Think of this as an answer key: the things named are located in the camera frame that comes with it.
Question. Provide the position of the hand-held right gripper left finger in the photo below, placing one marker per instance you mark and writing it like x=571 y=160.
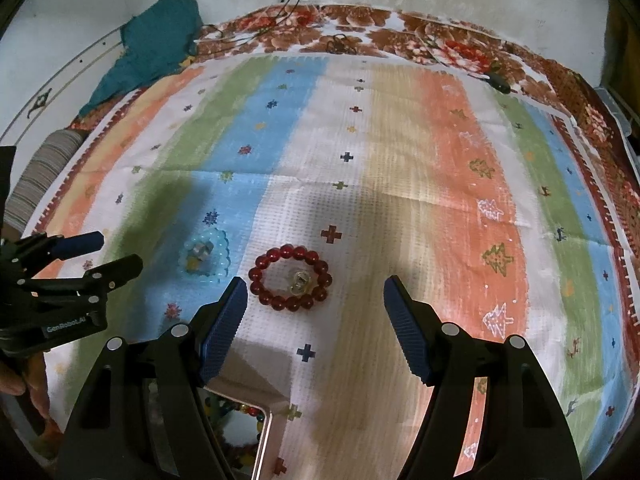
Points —
x=222 y=332

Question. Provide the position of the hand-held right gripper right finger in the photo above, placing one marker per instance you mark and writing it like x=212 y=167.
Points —
x=407 y=330

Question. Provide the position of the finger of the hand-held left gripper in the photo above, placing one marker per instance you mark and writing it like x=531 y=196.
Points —
x=117 y=267
x=80 y=244

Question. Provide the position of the silver metal tin box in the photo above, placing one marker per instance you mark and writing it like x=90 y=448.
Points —
x=245 y=440

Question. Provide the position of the person's left hand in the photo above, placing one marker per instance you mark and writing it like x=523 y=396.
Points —
x=15 y=382

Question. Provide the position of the grey striped pillow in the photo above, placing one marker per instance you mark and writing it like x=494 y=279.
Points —
x=45 y=170

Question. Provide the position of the white bed headboard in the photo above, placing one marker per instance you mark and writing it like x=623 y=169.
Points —
x=60 y=85

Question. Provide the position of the striped colourful mat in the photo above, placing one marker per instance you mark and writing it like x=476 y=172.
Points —
x=400 y=160

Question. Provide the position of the teal cloth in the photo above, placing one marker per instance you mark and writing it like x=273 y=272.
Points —
x=150 y=45

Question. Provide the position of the black charger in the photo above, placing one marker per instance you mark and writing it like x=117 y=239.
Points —
x=500 y=84

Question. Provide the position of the white plastic basket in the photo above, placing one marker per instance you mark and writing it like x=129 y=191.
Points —
x=620 y=110

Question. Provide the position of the yellow curtain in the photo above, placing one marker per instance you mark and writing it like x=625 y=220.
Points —
x=622 y=35

